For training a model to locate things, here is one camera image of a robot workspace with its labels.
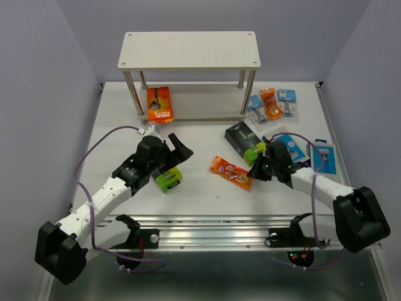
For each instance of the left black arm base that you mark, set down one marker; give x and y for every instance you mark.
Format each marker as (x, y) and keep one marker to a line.
(133, 236)

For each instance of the orange razor bag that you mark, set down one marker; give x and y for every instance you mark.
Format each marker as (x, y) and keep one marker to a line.
(231, 172)
(268, 97)

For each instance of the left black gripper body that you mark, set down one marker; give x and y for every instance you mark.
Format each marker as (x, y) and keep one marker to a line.
(165, 159)

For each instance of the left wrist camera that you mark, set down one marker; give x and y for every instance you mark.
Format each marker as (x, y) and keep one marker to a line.
(152, 130)

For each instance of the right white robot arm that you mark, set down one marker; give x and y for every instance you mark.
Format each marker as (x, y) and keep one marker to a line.
(359, 221)

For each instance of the white two-tier shelf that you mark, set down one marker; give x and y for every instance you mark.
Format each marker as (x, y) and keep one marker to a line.
(192, 51)

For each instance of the blue blister razor pack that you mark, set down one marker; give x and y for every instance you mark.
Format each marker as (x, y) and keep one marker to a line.
(257, 114)
(287, 102)

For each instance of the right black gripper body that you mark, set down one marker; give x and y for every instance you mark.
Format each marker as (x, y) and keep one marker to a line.
(274, 166)

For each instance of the blue razor pack middle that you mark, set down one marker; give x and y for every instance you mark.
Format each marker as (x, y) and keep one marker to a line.
(296, 152)

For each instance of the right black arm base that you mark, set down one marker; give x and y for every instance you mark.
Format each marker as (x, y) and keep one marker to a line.
(292, 236)

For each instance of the blue blister razor pack right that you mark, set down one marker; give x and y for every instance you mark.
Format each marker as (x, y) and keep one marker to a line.
(287, 102)

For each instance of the black green razor box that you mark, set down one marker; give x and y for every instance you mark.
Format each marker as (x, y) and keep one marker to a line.
(169, 179)
(245, 142)

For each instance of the orange razor bag bottom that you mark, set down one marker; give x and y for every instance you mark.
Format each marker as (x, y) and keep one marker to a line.
(231, 172)

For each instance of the aluminium rail frame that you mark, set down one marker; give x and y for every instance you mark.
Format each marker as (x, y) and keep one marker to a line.
(204, 212)

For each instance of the blue blister razor pack left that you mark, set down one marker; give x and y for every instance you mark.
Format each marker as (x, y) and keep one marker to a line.
(257, 114)

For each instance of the orange razor bag top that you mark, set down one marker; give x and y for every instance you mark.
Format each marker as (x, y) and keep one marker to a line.
(268, 97)

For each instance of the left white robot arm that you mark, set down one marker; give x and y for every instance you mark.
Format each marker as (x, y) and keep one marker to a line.
(64, 248)

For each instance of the blue razor pack far right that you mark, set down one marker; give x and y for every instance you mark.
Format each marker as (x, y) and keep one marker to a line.
(323, 159)

